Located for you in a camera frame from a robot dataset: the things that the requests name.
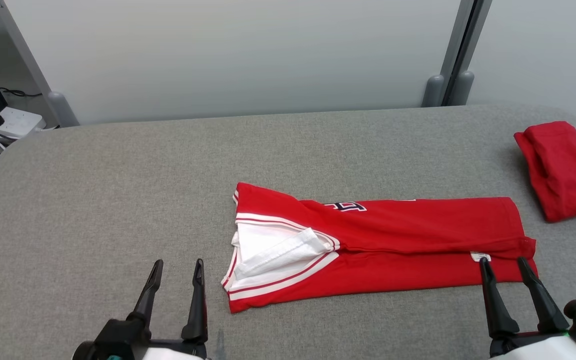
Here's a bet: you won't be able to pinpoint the red shorts white trim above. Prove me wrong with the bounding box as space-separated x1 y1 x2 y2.
514 121 576 224

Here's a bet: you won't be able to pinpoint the thin black adapter cable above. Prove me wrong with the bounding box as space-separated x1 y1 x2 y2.
0 87 44 98

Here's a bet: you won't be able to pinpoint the grey partition post with foot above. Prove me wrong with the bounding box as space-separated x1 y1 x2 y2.
421 0 476 108
450 0 493 107
0 0 80 128

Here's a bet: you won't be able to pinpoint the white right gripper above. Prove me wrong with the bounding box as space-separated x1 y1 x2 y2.
478 256 576 360

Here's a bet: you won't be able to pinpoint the red jersey white sleeves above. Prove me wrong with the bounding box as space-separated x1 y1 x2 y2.
220 181 539 315

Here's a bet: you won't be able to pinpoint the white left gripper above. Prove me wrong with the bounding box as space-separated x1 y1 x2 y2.
126 258 210 360

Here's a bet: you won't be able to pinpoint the white power strip with sockets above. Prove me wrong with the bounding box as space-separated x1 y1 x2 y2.
0 105 47 139

